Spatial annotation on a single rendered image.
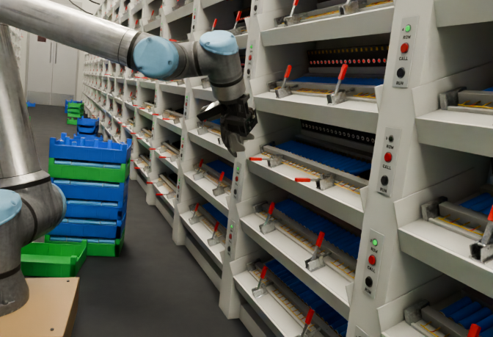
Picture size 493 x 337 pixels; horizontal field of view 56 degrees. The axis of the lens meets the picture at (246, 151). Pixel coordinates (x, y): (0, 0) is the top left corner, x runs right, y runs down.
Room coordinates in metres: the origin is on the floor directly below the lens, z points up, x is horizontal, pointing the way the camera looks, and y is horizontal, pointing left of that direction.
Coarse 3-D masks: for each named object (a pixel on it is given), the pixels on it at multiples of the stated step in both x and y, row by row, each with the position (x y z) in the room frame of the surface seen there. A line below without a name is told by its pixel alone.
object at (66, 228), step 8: (64, 224) 1.81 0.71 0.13; (72, 224) 1.82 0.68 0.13; (80, 224) 1.82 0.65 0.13; (88, 224) 1.83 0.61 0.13; (120, 224) 1.85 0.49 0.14; (56, 232) 1.81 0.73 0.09; (64, 232) 1.81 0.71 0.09; (72, 232) 1.82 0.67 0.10; (80, 232) 1.82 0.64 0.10; (88, 232) 1.83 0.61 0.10; (96, 232) 1.83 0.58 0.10; (104, 232) 1.84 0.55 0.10; (112, 232) 1.84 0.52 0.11; (120, 232) 1.85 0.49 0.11
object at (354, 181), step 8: (264, 152) 1.40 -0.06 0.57; (272, 152) 1.36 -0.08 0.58; (280, 152) 1.32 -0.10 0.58; (288, 160) 1.27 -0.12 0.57; (296, 160) 1.22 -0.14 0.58; (304, 160) 1.20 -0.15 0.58; (296, 168) 1.19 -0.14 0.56; (304, 168) 1.17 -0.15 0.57; (312, 168) 1.15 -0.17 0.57; (320, 168) 1.11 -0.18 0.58; (328, 168) 1.09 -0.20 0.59; (336, 176) 1.05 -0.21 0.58; (344, 176) 1.02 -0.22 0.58; (352, 176) 1.01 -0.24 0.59; (336, 184) 1.02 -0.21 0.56; (344, 184) 1.00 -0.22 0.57; (352, 184) 0.99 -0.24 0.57; (360, 184) 0.96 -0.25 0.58
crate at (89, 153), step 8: (64, 136) 1.98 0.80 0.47; (56, 144) 1.90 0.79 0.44; (64, 144) 1.98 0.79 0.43; (80, 144) 2.01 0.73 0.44; (88, 144) 2.01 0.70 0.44; (104, 144) 2.02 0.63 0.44; (112, 144) 2.03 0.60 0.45; (128, 144) 2.03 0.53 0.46; (56, 152) 1.80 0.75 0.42; (64, 152) 1.81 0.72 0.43; (72, 152) 1.81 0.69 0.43; (80, 152) 1.82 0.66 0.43; (88, 152) 1.82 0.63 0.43; (96, 152) 1.83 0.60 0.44; (104, 152) 1.84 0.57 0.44; (112, 152) 1.84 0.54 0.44; (120, 152) 1.85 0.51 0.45; (128, 152) 1.93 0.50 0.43; (88, 160) 1.83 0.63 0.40; (96, 160) 1.83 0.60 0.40; (104, 160) 1.84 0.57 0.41; (112, 160) 1.84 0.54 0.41; (120, 160) 1.85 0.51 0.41
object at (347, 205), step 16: (288, 128) 1.48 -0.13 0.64; (256, 144) 1.44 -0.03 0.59; (272, 144) 1.44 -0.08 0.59; (352, 144) 1.21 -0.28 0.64; (272, 176) 1.26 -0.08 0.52; (288, 176) 1.17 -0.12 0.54; (304, 176) 1.15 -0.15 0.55; (304, 192) 1.10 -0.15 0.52; (320, 192) 1.02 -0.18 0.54; (336, 192) 1.00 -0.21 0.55; (352, 192) 0.98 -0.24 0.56; (320, 208) 1.04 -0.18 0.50; (336, 208) 0.97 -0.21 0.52; (352, 208) 0.91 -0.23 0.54; (352, 224) 0.92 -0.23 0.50
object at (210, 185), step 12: (204, 156) 2.10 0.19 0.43; (216, 156) 2.13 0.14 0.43; (192, 168) 2.08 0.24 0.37; (204, 168) 2.00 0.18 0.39; (216, 168) 1.95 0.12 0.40; (228, 168) 1.92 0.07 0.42; (192, 180) 1.93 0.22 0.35; (204, 180) 1.90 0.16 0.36; (216, 180) 1.82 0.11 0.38; (228, 180) 1.75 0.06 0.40; (204, 192) 1.79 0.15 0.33; (216, 192) 1.68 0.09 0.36; (228, 192) 1.66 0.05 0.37; (216, 204) 1.65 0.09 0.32; (228, 204) 1.51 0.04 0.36
